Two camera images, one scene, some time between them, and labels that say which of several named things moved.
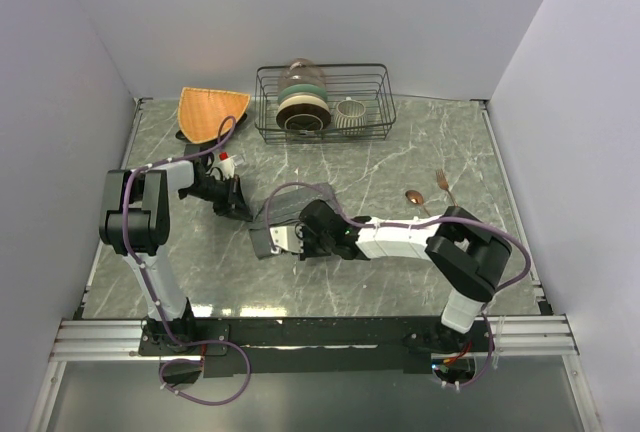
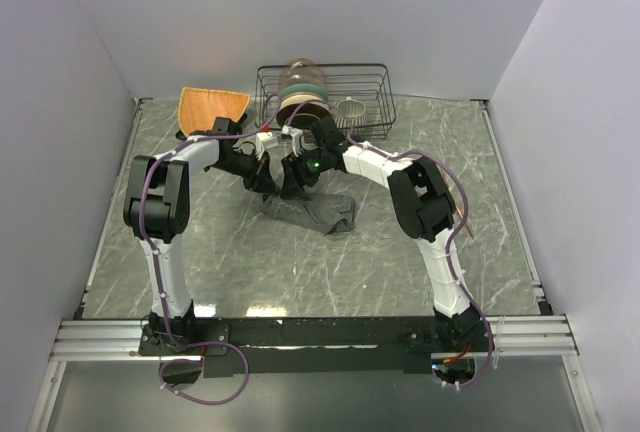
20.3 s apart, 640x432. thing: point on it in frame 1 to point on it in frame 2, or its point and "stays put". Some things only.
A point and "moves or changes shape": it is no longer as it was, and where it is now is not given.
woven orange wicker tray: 202,110 stays put
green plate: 303,88 stays put
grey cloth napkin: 283,208 moves or changes shape
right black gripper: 307,251 to 296,175
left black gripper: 234,205 to 260,180
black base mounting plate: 304,345 stays put
